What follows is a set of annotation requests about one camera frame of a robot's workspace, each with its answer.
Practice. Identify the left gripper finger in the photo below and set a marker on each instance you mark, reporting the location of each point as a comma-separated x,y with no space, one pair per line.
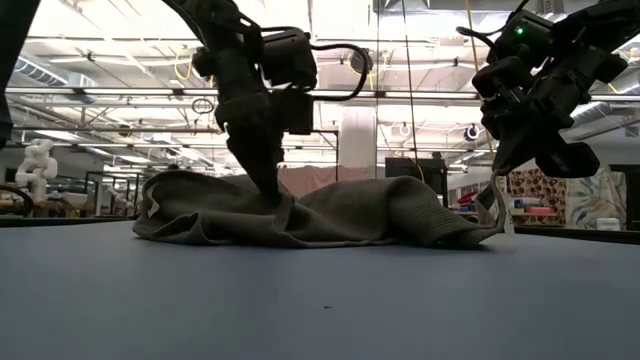
257,165

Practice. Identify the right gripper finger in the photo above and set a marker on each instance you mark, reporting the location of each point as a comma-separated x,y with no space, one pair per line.
567,161
512,155

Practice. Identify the grey-brown waffle towel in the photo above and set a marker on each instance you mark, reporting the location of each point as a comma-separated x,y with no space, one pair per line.
350,215

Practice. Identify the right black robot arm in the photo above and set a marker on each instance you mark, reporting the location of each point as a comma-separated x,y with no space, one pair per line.
600,20

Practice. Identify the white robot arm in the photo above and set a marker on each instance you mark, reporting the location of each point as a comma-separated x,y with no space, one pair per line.
37,160

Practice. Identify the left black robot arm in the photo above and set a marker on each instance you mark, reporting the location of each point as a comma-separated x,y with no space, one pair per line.
220,20

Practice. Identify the red floral patterned fabric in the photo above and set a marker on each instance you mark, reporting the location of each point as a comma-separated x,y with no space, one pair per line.
537,187

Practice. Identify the leaf print fabric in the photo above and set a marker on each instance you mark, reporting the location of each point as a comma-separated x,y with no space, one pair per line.
595,195

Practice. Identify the pink box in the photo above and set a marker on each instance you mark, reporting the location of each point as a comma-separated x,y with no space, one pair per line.
542,211

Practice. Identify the black cabinet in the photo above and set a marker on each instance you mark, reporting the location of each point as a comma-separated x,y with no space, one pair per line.
627,200

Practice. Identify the white plastic container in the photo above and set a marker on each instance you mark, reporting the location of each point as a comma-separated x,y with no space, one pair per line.
608,224

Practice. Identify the person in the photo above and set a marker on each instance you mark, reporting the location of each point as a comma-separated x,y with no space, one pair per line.
437,155

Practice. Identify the black monitor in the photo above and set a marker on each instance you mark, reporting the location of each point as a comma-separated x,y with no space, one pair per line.
415,175

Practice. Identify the long ceiling light bar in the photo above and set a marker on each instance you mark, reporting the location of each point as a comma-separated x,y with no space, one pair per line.
430,95

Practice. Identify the white structural column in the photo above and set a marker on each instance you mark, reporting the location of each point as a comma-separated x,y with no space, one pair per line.
357,135

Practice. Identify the black metal rack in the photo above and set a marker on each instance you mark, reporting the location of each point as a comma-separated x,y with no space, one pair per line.
115,174

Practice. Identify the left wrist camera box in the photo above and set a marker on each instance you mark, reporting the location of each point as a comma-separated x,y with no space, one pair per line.
289,57

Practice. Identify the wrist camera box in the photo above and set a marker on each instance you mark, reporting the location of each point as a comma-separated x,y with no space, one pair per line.
289,57
522,37

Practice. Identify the silver ventilation duct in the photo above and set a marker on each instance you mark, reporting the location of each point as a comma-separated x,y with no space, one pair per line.
45,72
610,117

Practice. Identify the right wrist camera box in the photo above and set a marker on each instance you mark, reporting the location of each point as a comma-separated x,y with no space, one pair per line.
522,37

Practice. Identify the black metal frame stand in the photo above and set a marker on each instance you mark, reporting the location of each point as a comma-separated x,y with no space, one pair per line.
337,150

